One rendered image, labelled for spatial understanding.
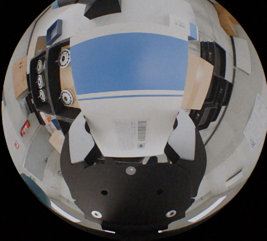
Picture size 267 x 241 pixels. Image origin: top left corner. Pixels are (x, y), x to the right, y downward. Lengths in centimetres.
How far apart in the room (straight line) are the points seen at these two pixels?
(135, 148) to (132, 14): 62
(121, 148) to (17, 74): 313
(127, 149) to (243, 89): 292
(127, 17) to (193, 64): 45
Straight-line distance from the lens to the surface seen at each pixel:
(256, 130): 290
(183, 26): 56
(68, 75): 52
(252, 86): 287
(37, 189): 18
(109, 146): 15
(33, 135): 338
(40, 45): 91
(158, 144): 15
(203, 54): 120
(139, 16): 60
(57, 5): 49
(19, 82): 309
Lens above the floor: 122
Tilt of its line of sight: 58 degrees down
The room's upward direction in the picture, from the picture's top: 175 degrees clockwise
